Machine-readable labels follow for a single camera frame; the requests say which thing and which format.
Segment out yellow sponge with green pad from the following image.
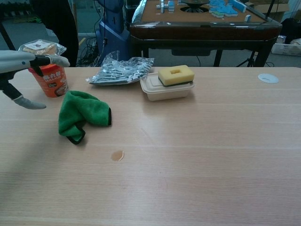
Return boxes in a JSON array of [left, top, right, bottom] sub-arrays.
[[158, 65, 196, 87]]

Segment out grey table grommet cap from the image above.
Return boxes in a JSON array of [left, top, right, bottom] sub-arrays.
[[258, 73, 279, 84]]

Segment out person legs black trousers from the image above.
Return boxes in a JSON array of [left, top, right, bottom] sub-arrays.
[[30, 0, 79, 68]]

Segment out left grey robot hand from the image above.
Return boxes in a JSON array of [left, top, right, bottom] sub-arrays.
[[0, 50, 71, 110]]

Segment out striped shirt in plastic bag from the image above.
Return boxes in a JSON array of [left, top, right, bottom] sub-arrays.
[[85, 51, 155, 87]]

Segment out blue mahjong tile pile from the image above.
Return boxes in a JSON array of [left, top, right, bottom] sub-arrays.
[[208, 0, 247, 18]]

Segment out dark wooden mahjong table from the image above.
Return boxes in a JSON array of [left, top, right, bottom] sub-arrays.
[[129, 0, 283, 68]]

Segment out black floor cable bundle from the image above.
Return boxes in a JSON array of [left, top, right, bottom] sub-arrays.
[[79, 37, 104, 67]]

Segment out brown liquid spill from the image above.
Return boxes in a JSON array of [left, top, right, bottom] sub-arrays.
[[111, 150, 125, 161]]

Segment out green microfiber cloth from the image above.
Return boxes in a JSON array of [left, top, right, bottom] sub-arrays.
[[58, 90, 112, 145]]

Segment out black mahjong table centre dome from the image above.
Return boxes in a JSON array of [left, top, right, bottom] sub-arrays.
[[180, 0, 210, 13]]

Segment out white plastic basket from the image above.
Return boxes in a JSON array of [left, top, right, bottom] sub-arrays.
[[271, 43, 301, 56]]

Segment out orange instant noodle cup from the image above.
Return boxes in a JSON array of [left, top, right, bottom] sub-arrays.
[[28, 64, 70, 98]]

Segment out blue mahjong tile stack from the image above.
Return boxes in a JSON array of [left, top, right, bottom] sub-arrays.
[[160, 0, 176, 12]]

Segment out beige lidded food container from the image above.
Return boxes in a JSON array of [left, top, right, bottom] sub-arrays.
[[140, 72, 196, 102]]

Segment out bagged bread slices packet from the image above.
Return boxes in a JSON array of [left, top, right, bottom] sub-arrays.
[[18, 39, 67, 57]]

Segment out black tripod stand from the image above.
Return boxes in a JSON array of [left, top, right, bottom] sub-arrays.
[[236, 50, 258, 68]]

